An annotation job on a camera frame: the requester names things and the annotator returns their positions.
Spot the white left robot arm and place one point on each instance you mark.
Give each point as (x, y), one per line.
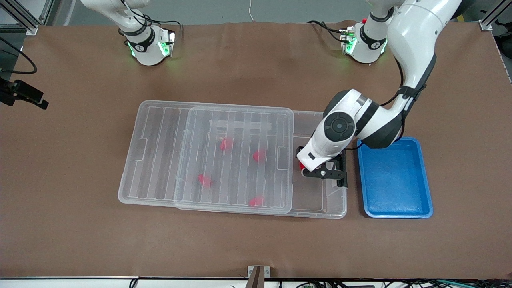
(412, 32)

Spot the clear plastic storage box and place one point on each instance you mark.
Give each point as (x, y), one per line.
(316, 196)

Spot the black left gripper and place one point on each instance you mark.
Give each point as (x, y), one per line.
(342, 172)

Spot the black clamp device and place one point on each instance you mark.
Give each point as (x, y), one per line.
(24, 92)

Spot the metal table edge bracket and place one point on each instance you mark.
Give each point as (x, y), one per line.
(258, 276)

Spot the clear plastic box lid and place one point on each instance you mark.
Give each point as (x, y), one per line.
(160, 160)

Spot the blue plastic tray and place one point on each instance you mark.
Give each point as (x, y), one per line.
(394, 180)

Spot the red block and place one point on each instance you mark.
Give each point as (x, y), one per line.
(256, 200)
(204, 180)
(302, 164)
(259, 155)
(226, 144)

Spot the aluminium frame post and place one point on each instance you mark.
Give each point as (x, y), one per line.
(20, 16)
(494, 14)

